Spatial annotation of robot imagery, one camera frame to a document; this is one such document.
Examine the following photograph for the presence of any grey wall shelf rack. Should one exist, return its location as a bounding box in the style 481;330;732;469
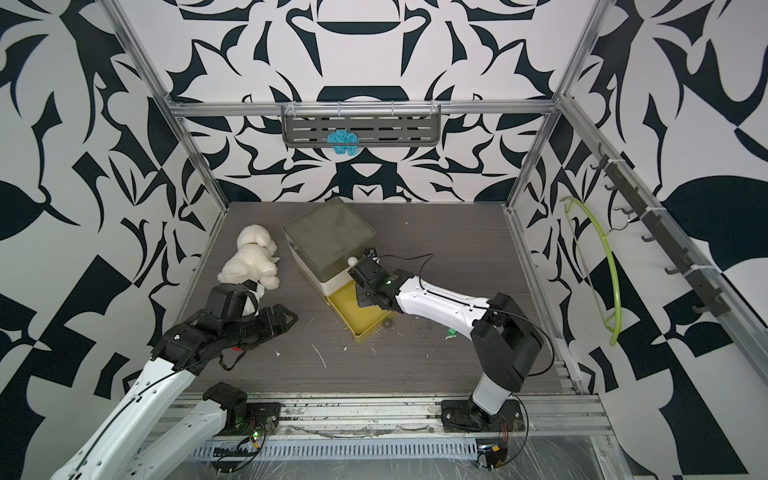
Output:
280;102;442;148

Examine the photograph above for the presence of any white plush toy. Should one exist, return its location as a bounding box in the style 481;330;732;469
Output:
217;225;280;299

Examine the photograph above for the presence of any teal yarn ball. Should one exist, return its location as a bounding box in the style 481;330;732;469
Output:
327;129;360;156

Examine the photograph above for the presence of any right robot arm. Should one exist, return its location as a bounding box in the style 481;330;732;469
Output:
348;249;554;432

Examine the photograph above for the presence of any grey hook rail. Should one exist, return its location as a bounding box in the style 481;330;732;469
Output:
592;144;732;317

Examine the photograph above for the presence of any yellow bottom drawer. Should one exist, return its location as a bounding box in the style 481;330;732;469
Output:
325;281;396;343

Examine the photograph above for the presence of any green cable loop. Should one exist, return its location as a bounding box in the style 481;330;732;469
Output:
560;196;623;347

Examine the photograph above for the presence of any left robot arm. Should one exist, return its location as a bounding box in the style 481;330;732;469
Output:
53;281;298;479

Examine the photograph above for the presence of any grey-yellow mini drawer cabinet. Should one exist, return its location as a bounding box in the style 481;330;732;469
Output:
283;198;376;297

